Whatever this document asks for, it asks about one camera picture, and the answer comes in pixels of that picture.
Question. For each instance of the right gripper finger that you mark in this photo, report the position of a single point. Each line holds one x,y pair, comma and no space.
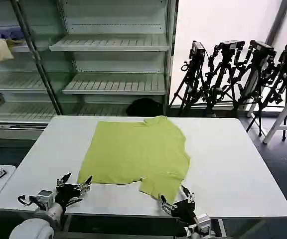
167,204
190,195

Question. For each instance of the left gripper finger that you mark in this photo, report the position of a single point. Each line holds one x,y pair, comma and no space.
61,181
85,185

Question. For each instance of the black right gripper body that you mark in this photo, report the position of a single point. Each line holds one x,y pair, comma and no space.
184,210

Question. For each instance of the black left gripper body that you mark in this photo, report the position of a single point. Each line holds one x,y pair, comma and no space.
66,193

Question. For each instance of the lime green t-shirt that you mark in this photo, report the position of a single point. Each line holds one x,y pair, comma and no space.
136,154

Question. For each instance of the white folding table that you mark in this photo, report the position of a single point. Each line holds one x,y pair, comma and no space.
228,161

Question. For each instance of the black bag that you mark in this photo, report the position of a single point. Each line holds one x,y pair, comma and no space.
146,107

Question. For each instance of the grey shelf rack with cloths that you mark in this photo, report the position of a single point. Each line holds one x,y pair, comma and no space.
14,82

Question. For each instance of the slanted grey metal pole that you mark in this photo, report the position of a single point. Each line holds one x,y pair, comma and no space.
37,59

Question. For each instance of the empty grey shelf rack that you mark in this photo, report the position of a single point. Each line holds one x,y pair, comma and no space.
118,62

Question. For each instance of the white metal stool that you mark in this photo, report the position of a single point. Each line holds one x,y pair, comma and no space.
286,109

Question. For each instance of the black tripod with camera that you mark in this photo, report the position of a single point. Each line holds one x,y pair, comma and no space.
195,69
280,79
223,74
254,74

